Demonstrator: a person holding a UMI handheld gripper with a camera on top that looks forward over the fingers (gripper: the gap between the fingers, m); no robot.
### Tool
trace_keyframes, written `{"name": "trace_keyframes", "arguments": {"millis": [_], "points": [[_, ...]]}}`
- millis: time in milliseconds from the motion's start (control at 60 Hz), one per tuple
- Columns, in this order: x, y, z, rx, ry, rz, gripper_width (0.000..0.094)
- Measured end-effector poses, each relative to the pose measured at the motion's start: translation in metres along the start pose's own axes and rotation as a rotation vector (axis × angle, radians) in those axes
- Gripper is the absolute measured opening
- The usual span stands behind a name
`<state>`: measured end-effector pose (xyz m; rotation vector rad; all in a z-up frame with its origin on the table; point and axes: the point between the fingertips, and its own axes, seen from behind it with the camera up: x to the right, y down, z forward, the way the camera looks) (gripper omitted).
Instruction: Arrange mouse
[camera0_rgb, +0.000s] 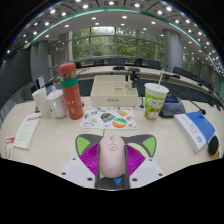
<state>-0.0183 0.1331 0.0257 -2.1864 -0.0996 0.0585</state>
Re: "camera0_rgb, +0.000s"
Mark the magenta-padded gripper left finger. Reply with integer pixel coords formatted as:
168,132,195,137
59,143,102,190

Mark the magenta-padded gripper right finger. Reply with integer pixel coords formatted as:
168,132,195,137
123,143,167,190

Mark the pink computer mouse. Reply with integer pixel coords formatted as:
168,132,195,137
98,134,127,179

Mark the grey cat-shaped mouse pad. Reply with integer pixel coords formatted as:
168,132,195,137
75,133,158,191

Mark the colourful sticker sheet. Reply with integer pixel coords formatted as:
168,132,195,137
79,105,138,130

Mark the white printed booklet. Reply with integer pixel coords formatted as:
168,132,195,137
13,112,43,150

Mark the blue and white book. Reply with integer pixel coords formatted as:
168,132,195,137
172,110,217,154

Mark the green printed cup with straw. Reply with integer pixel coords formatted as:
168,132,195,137
143,69,170,121

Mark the white lidded jug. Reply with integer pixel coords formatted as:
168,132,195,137
44,85,69,120

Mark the dark conference desk console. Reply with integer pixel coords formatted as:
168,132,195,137
158,95,187,119

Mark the red insulated drink bottle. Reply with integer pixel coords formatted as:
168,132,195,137
58,62,85,121

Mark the white cardboard box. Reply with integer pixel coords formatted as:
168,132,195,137
90,74,139,108

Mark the black gooseneck microphone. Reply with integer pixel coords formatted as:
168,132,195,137
168,87,207,116

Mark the black device on stand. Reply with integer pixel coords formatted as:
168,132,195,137
127,67,146,112

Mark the group of dark office chairs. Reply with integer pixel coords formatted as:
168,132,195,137
74,57,222,96

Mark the group of ceiling lights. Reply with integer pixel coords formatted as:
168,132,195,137
5,0,222,64

